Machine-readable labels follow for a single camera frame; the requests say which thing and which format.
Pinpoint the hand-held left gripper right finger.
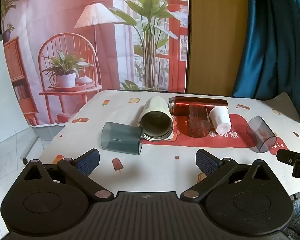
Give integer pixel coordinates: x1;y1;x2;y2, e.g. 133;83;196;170
181;149;272;202

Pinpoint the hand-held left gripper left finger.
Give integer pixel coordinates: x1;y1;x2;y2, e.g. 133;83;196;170
22;149;115;202

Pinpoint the grey transparent cup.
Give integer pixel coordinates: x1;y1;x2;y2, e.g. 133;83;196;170
246;116;277;154

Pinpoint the dark blue transparent cup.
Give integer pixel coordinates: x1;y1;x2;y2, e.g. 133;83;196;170
101;121;144;155

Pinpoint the red transparent cup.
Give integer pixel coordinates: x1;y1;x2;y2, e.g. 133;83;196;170
188;101;211;138

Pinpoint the small white cup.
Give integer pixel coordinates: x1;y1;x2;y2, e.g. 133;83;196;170
209;106;232;134

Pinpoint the cream insulated cup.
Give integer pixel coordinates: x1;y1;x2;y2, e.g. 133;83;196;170
137;96;174;141

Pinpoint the printed tablecloth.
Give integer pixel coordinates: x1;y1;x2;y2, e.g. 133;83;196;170
38;89;300;198

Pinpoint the white stand leg with caster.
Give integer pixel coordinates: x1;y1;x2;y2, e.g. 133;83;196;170
20;132;40;166

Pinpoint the red metallic bottle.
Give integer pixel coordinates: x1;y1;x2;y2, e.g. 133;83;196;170
168;96;229;117

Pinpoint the blue curtain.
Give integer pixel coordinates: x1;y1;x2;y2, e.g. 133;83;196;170
231;0;300;128

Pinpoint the yellow wooden board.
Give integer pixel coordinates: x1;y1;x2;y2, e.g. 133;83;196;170
186;0;249;97

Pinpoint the printed wall backdrop cloth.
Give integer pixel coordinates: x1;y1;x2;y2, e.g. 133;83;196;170
0;0;190;141

